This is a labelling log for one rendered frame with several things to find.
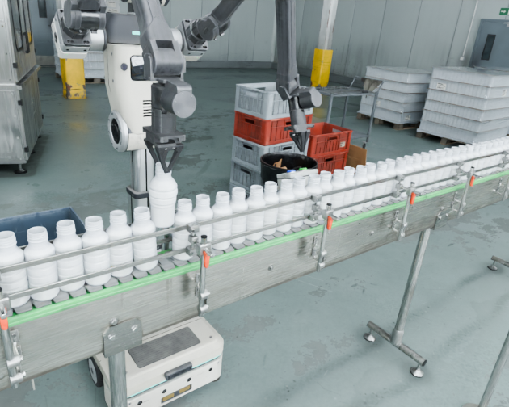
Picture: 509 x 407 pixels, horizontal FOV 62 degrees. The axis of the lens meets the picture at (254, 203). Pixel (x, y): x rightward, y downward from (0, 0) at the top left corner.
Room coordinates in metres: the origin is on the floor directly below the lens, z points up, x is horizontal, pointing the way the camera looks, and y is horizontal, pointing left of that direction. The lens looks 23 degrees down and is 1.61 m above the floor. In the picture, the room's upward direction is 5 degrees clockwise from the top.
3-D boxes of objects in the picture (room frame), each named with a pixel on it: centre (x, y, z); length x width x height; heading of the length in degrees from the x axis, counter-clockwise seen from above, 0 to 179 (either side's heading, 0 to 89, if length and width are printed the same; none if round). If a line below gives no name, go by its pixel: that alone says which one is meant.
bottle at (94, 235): (0.86, 0.36, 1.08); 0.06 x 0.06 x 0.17
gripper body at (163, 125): (0.97, 0.23, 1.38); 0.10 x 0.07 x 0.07; 39
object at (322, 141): (4.28, -0.58, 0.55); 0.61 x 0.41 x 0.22; 132
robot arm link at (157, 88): (0.97, 0.22, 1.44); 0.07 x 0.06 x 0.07; 39
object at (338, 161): (4.27, -0.58, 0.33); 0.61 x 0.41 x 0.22; 132
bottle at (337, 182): (1.38, -0.28, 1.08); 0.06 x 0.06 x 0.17
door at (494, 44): (10.52, -5.17, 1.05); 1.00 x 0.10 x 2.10; 39
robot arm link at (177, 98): (0.94, 0.20, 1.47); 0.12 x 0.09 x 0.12; 39
